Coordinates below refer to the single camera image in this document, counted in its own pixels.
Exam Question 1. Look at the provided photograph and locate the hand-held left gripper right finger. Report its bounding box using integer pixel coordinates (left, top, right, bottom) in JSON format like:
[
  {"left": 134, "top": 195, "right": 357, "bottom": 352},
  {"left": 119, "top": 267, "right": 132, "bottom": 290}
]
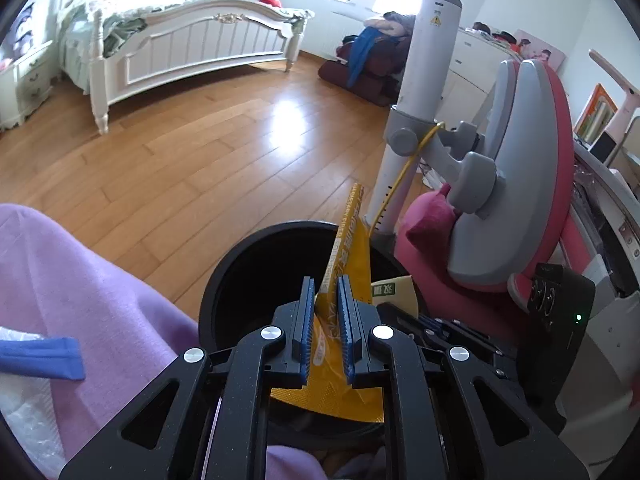
[{"left": 336, "top": 274, "right": 586, "bottom": 480}]

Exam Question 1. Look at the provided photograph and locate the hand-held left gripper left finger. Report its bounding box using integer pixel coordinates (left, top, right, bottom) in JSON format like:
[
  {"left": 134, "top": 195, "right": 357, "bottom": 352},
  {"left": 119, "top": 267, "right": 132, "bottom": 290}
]
[{"left": 59, "top": 276, "right": 321, "bottom": 480}]

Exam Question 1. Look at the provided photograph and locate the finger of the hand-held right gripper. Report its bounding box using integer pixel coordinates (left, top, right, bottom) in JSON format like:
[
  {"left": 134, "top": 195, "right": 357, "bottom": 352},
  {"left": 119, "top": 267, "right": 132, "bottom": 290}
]
[
  {"left": 419, "top": 312, "right": 523, "bottom": 378},
  {"left": 377, "top": 302, "right": 453, "bottom": 350}
]

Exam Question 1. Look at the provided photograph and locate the beige packet green label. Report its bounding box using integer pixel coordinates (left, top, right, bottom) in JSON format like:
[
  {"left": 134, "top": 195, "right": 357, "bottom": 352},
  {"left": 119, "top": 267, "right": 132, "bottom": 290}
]
[{"left": 371, "top": 275, "right": 421, "bottom": 318}]

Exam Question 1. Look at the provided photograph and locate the black trash bin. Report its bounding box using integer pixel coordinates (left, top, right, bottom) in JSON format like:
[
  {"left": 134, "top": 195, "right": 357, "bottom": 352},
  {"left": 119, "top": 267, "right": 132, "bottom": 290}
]
[{"left": 197, "top": 220, "right": 441, "bottom": 448}]

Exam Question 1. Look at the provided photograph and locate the yellow snack packet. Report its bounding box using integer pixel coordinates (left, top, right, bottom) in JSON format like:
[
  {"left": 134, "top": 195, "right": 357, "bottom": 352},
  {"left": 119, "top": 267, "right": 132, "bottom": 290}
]
[{"left": 270, "top": 182, "right": 386, "bottom": 423}]

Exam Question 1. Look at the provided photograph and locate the dark pink cushion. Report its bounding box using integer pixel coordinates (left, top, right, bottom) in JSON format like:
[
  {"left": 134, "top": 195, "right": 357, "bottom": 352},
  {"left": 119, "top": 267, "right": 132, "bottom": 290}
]
[{"left": 404, "top": 185, "right": 458, "bottom": 261}]

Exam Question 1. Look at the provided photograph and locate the pink grey chair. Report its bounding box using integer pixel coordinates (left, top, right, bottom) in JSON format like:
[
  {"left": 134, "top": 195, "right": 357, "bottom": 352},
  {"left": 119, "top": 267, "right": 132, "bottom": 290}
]
[{"left": 384, "top": 58, "right": 576, "bottom": 356}]

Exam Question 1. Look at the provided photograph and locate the purple tablecloth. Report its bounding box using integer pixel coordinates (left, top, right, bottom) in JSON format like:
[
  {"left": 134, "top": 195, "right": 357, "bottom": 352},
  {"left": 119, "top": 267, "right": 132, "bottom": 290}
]
[{"left": 0, "top": 202, "right": 391, "bottom": 480}]

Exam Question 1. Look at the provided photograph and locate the orange book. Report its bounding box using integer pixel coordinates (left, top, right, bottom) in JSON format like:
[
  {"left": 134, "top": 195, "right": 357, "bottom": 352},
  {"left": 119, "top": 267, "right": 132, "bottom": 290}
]
[{"left": 574, "top": 83, "right": 618, "bottom": 143}]

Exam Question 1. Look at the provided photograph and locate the pink desk lamp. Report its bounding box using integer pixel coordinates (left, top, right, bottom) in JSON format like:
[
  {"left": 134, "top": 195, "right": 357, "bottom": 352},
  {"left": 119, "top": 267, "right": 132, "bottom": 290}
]
[{"left": 589, "top": 49, "right": 640, "bottom": 161}]

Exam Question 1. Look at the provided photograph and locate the dark red massage chair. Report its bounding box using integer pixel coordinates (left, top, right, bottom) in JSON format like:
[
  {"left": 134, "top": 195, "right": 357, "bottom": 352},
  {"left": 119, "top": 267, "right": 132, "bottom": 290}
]
[{"left": 318, "top": 35, "right": 416, "bottom": 108}]

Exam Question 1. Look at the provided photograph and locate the white dresser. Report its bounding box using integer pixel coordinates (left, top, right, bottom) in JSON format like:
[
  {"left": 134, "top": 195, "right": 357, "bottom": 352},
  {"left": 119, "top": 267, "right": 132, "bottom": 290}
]
[{"left": 440, "top": 27, "right": 521, "bottom": 131}]

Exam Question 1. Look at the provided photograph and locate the blue plastic strip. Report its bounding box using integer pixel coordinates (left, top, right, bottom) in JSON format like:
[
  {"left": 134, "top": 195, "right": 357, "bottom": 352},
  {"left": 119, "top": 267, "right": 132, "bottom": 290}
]
[{"left": 0, "top": 337, "right": 86, "bottom": 382}]

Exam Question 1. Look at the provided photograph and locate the white tower appliance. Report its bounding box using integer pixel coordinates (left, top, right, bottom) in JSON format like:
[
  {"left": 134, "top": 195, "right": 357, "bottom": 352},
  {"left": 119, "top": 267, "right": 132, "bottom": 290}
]
[{"left": 367, "top": 0, "right": 463, "bottom": 236}]

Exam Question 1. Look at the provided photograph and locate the pink picture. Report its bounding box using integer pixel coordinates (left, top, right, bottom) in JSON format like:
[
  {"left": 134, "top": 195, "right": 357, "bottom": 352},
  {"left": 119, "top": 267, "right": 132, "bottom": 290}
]
[{"left": 510, "top": 29, "right": 568, "bottom": 71}]

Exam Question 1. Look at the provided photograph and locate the blue garment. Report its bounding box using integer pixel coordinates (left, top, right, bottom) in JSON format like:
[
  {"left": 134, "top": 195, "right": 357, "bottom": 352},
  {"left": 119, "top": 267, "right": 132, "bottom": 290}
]
[{"left": 346, "top": 26, "right": 386, "bottom": 88}]

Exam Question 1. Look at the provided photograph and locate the white radiator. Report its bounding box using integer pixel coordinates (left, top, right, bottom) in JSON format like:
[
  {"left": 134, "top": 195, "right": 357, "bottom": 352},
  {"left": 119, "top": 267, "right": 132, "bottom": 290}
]
[{"left": 327, "top": 10, "right": 363, "bottom": 58}]

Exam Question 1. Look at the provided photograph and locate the white plastic bag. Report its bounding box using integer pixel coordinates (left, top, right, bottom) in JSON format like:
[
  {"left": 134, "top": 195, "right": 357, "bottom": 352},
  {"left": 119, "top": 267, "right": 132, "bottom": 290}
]
[{"left": 0, "top": 327, "right": 68, "bottom": 478}]

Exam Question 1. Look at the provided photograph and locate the red black soft toy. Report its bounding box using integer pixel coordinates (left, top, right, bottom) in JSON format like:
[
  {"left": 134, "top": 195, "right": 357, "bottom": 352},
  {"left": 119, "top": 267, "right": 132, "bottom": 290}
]
[{"left": 472, "top": 21, "right": 518, "bottom": 43}]

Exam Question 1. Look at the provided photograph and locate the pile of clothes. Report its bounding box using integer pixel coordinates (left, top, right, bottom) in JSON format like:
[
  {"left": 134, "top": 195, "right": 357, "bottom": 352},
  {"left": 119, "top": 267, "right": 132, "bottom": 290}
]
[{"left": 362, "top": 10, "right": 418, "bottom": 38}]

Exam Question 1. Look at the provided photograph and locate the white wooden bed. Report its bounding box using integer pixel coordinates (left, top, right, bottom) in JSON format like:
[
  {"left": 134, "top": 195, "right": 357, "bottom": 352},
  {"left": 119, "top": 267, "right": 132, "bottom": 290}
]
[{"left": 55, "top": 0, "right": 316, "bottom": 136}]

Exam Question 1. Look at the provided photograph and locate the green bedding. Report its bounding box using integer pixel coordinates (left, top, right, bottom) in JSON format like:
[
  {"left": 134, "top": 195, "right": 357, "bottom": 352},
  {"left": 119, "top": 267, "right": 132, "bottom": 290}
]
[{"left": 100, "top": 7, "right": 313, "bottom": 53}]

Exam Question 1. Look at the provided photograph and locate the white nightstand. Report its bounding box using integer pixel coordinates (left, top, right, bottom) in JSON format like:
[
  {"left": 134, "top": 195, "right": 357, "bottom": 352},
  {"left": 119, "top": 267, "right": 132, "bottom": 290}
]
[{"left": 0, "top": 42, "right": 56, "bottom": 131}]

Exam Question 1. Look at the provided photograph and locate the yellow cable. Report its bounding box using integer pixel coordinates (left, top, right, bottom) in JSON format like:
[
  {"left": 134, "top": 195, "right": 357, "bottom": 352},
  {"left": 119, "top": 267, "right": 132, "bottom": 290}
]
[{"left": 367, "top": 122, "right": 446, "bottom": 226}]

